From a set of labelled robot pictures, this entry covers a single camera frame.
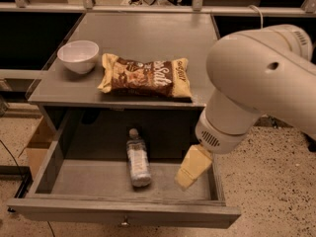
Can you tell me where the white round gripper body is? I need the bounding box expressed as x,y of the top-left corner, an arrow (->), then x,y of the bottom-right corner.
195,108 -> 248,155

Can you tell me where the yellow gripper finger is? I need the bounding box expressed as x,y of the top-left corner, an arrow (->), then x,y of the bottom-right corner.
175,144 -> 212,191

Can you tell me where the clear plastic water bottle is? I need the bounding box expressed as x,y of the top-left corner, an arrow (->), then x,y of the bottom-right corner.
126,128 -> 151,188

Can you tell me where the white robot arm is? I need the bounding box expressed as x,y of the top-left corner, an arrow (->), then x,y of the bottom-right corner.
175,25 -> 316,190

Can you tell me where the metal drawer knob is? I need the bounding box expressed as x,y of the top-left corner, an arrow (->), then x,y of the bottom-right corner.
119,216 -> 130,228

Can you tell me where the open grey top drawer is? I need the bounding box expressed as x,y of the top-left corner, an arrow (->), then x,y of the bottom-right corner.
8,109 -> 241,229

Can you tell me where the grey cabinet with counter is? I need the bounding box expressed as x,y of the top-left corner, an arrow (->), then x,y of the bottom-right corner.
29,13 -> 217,151

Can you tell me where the brown yellow snack bag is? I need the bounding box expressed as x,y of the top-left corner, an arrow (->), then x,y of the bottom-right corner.
98,53 -> 192,99

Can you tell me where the cardboard box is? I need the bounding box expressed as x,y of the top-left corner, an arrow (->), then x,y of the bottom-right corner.
21,118 -> 55,179

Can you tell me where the white bowl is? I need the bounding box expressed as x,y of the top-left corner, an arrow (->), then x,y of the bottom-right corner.
57,40 -> 100,74

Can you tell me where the white cable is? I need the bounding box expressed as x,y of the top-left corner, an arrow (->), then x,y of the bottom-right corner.
248,4 -> 265,30

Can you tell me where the black floor cable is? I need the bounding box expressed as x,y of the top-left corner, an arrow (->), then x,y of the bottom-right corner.
0,138 -> 57,237

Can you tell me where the metal rail frame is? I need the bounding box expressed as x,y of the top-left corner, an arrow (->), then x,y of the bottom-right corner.
0,0 -> 316,18

